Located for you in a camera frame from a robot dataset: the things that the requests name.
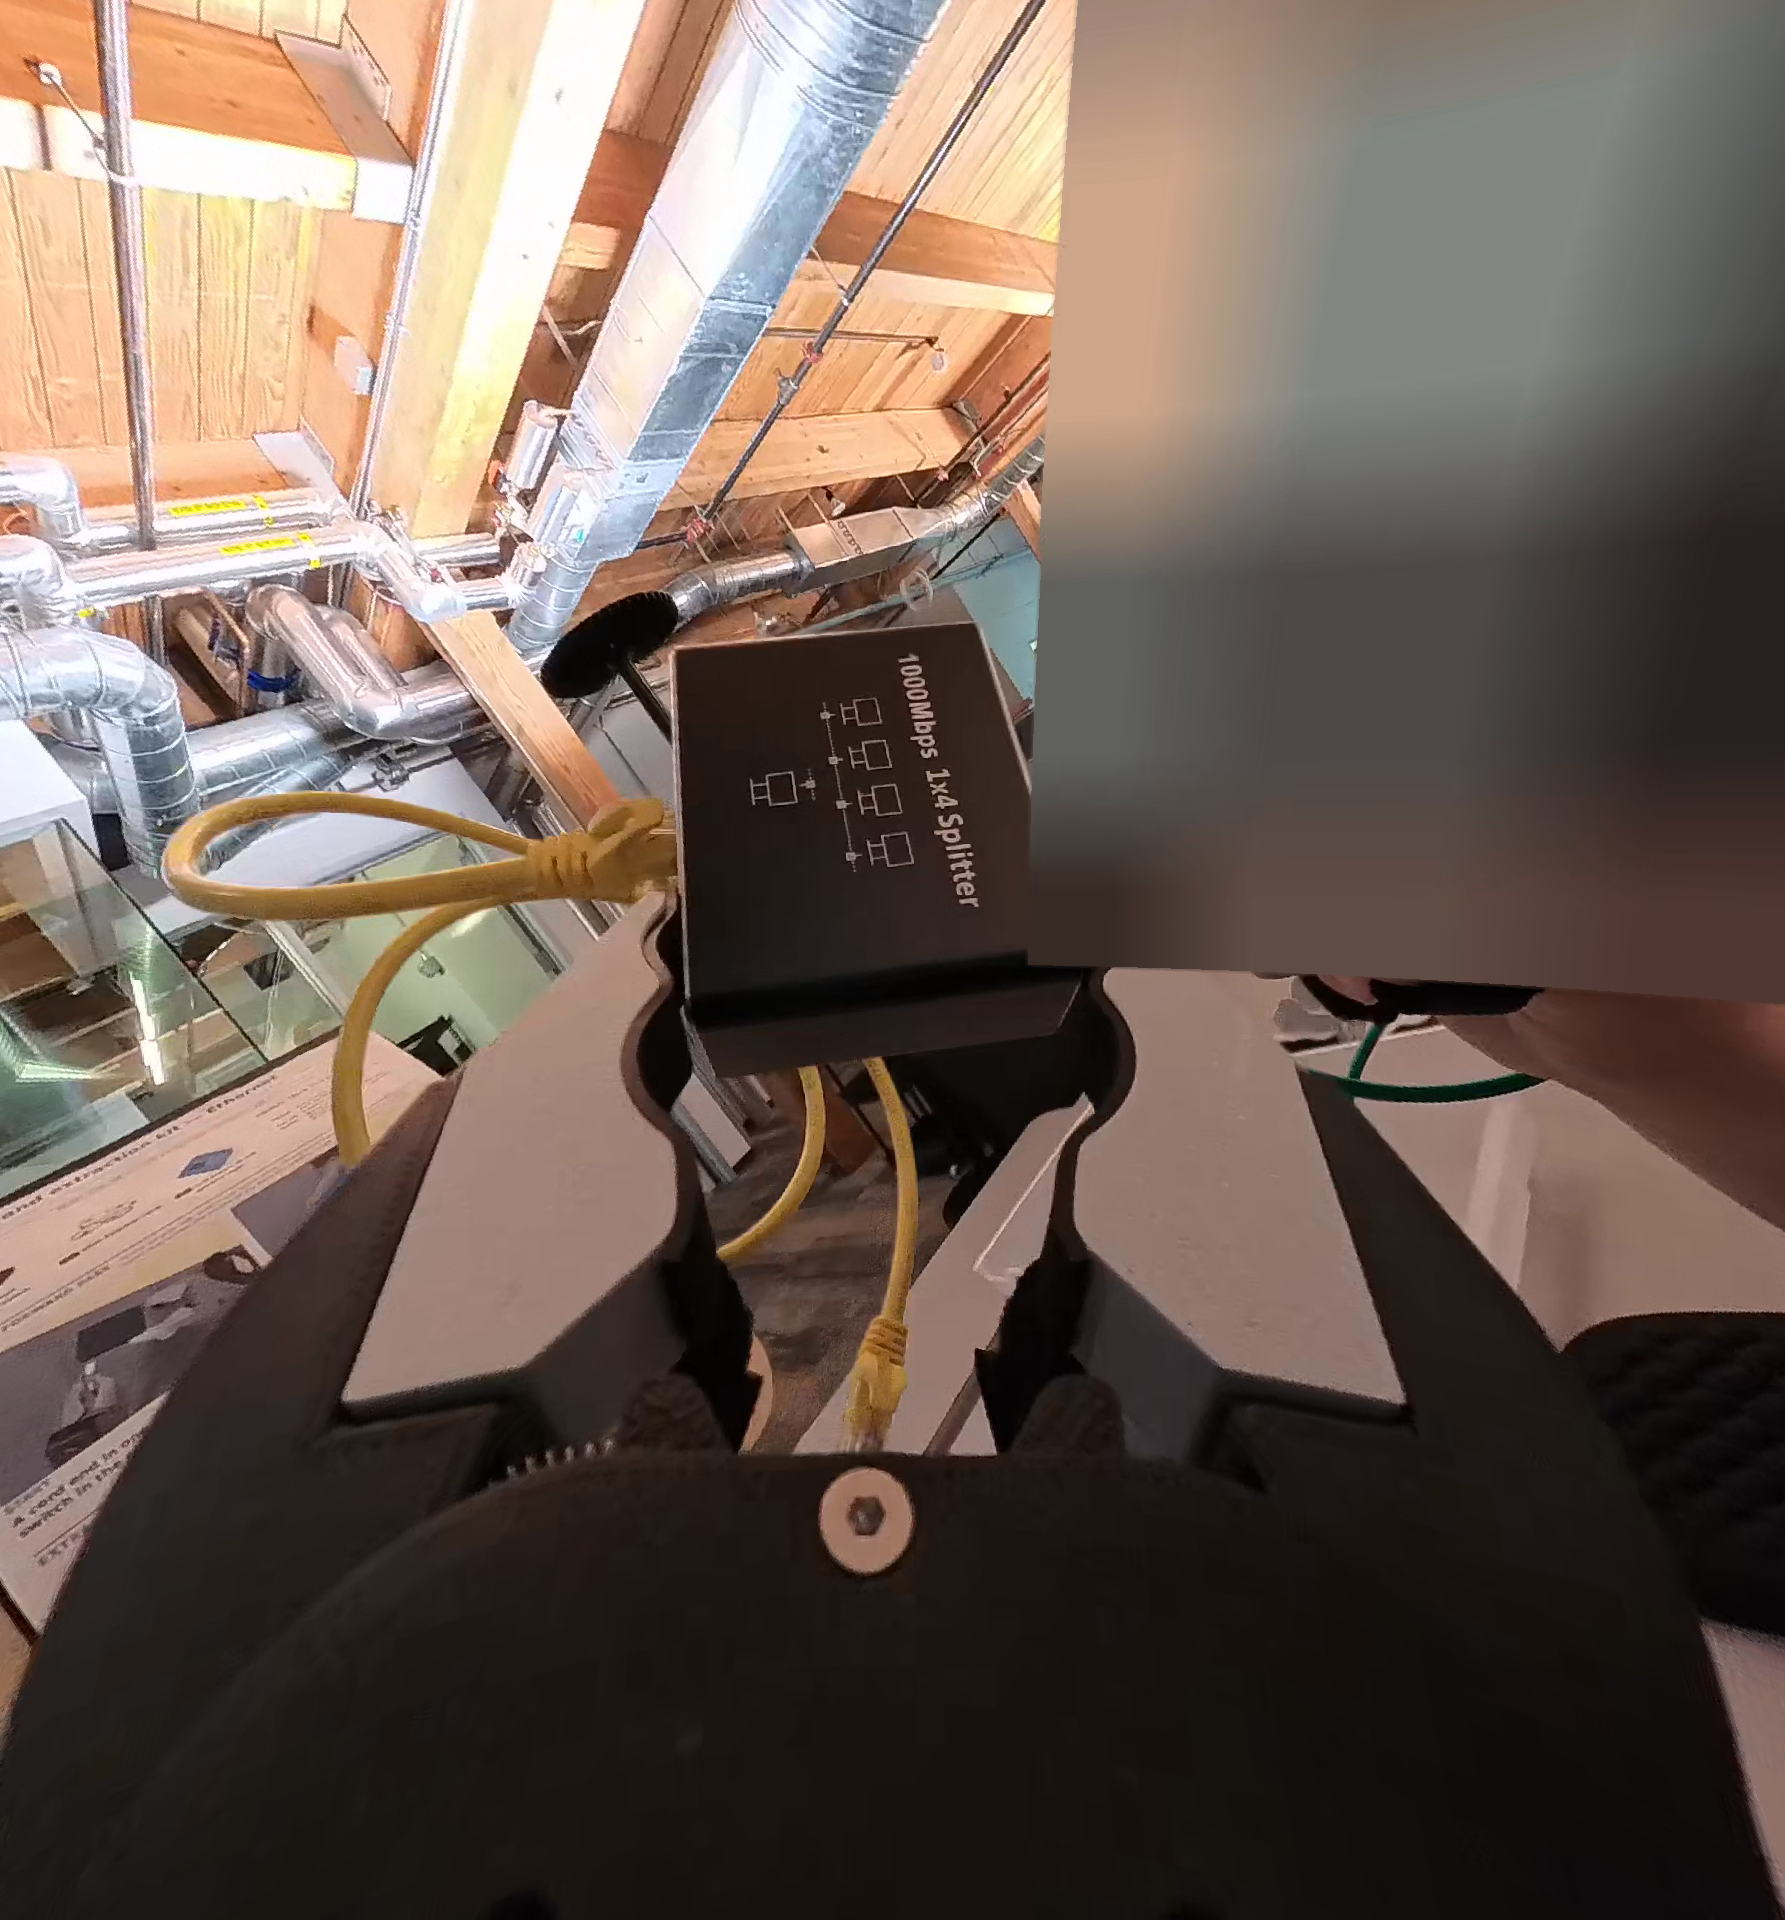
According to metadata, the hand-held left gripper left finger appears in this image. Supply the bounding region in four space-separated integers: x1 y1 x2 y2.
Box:
337 897 759 1450

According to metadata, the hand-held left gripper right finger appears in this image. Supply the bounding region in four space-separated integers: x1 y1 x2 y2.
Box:
979 967 1414 1454

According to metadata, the green ethernet cable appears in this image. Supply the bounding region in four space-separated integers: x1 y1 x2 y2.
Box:
1347 1017 1551 1108

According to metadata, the yellow ethernet cable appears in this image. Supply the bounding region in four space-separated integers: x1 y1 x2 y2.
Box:
161 796 919 1454

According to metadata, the black ethernet splitter box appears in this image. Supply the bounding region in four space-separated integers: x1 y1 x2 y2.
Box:
670 615 1091 1080

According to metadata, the person's right forearm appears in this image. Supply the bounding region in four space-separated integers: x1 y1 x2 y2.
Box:
1463 992 1785 1254

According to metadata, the instruction poster board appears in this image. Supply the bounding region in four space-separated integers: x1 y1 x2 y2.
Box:
0 1035 450 1757

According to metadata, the black round ceiling fixture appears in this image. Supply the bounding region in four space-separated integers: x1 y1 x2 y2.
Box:
543 590 679 701

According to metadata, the silver insulated pipe cluster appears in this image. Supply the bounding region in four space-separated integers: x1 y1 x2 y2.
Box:
0 457 509 864

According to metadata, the metal conduit pipe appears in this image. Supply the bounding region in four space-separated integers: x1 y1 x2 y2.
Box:
89 0 163 519

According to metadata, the silver flexible duct branch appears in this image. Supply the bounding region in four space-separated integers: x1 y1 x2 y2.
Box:
667 437 1047 622

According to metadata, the silver spiral air duct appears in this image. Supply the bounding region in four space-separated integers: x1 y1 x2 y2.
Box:
502 0 977 653

